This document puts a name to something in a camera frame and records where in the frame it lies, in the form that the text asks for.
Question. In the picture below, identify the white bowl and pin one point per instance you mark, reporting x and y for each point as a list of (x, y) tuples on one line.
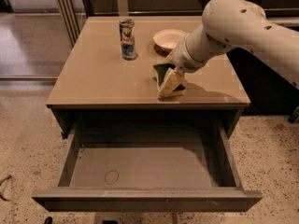
[(167, 39)]

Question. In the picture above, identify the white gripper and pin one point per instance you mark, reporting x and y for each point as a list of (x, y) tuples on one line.
[(183, 59)]

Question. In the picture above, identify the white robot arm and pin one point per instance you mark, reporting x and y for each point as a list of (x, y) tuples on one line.
[(230, 24)]

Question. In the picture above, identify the green and yellow sponge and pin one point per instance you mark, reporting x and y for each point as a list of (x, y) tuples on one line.
[(162, 72)]

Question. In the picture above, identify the beige cabinet with counter top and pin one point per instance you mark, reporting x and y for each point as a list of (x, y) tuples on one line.
[(97, 81)]

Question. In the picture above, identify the open grey top drawer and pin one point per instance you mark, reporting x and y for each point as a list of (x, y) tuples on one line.
[(167, 168)]

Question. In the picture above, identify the printed drink can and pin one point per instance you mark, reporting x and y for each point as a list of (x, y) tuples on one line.
[(127, 37)]

